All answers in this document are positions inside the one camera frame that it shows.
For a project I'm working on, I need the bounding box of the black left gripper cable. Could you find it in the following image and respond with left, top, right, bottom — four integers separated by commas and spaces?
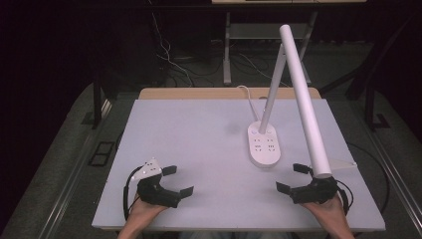
122, 165, 144, 221

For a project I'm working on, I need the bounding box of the black floor frame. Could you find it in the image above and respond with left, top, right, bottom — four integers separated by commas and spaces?
87, 140, 116, 167

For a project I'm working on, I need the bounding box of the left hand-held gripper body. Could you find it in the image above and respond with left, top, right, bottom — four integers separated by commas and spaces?
130, 157, 182, 209

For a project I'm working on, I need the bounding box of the white lamp cable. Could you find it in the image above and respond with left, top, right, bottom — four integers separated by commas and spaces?
236, 85, 262, 122

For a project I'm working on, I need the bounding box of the black stand leg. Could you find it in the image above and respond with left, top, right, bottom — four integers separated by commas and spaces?
92, 78, 104, 130
363, 84, 392, 131

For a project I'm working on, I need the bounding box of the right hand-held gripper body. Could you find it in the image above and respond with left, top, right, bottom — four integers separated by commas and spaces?
290, 158, 358, 205

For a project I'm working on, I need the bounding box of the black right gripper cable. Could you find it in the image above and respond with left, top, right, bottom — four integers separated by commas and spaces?
335, 179, 355, 216

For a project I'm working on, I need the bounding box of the white floor cable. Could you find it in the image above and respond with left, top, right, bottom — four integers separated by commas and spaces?
147, 0, 195, 88

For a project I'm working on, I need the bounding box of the thin black cable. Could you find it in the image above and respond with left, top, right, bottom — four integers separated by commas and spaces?
345, 141, 390, 215

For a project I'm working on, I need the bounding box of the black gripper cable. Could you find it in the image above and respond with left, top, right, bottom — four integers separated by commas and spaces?
122, 165, 144, 221
335, 179, 355, 216

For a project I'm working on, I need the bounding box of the person's left hand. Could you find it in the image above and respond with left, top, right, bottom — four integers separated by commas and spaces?
126, 194, 167, 228

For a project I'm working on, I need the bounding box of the grey metal stand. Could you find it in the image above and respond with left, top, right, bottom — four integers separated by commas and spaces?
222, 10, 318, 87

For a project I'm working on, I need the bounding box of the person's right hand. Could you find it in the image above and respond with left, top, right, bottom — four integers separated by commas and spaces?
301, 196, 348, 231

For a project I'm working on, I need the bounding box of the white desk lamp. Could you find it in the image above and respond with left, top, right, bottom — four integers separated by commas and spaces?
247, 24, 333, 179

